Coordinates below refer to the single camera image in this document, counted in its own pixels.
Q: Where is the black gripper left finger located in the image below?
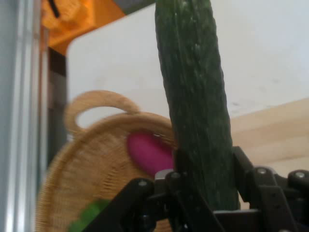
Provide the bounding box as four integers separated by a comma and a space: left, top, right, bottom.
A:
82, 148, 225, 232

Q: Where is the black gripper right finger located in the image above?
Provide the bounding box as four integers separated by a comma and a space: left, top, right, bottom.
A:
231, 145, 309, 232

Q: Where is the long dark green cucumber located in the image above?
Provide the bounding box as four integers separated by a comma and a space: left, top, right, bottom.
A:
154, 0, 241, 211

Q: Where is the green bell pepper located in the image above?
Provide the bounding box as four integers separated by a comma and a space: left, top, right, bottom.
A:
68, 199, 111, 232

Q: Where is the magenta eggplant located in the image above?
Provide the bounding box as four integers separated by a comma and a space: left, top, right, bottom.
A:
126, 131, 175, 176

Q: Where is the woven wicker basket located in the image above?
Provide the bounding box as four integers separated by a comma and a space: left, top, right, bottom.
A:
35, 89, 180, 232

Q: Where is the orange toy block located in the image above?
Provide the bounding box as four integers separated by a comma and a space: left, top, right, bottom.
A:
39, 0, 126, 57

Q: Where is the grey toy block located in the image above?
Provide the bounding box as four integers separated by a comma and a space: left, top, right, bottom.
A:
115, 0, 157, 15

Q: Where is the black tripod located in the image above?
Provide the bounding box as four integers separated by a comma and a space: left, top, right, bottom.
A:
46, 0, 60, 18

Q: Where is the aluminium rail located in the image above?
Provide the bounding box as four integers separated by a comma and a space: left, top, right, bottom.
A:
0, 0, 50, 232

